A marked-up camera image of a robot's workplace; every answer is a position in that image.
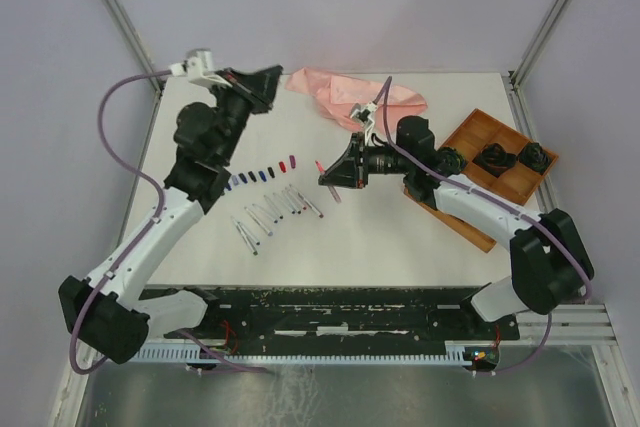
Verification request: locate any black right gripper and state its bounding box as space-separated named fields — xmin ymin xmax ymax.
xmin=319 ymin=132 xmax=413 ymax=189

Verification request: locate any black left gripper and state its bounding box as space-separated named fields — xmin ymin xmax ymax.
xmin=211 ymin=67 xmax=287 ymax=165

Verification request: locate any green-tipped white pen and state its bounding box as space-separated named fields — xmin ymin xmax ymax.
xmin=231 ymin=217 xmax=258 ymax=256

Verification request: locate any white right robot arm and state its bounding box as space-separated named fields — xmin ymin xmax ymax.
xmin=318 ymin=116 xmax=594 ymax=338

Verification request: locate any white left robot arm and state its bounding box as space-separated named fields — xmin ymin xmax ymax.
xmin=58 ymin=61 xmax=283 ymax=375

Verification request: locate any pink cloth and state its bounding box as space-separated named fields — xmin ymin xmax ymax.
xmin=285 ymin=67 xmax=428 ymax=132

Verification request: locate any green black coiled bundle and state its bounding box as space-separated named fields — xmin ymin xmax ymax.
xmin=438 ymin=146 xmax=468 ymax=175

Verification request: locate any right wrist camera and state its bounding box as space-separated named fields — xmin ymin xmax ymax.
xmin=349 ymin=102 xmax=378 ymax=145

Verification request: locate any black coiled cable bundle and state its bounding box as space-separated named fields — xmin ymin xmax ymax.
xmin=473 ymin=142 xmax=517 ymax=179
xmin=517 ymin=142 xmax=557 ymax=174

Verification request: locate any black mounting base plate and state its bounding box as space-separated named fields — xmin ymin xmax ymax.
xmin=164 ymin=287 xmax=521 ymax=354

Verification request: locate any aluminium frame post left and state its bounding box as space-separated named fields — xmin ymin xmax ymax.
xmin=101 ymin=0 xmax=155 ymax=74

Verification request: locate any aluminium frame post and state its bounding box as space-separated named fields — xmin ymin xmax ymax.
xmin=510 ymin=0 xmax=572 ymax=89
xmin=101 ymin=0 xmax=155 ymax=74

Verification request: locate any white cable duct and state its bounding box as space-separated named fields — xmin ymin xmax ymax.
xmin=131 ymin=342 xmax=471 ymax=367

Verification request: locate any aluminium frame post right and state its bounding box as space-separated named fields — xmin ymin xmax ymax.
xmin=510 ymin=0 xmax=572 ymax=89

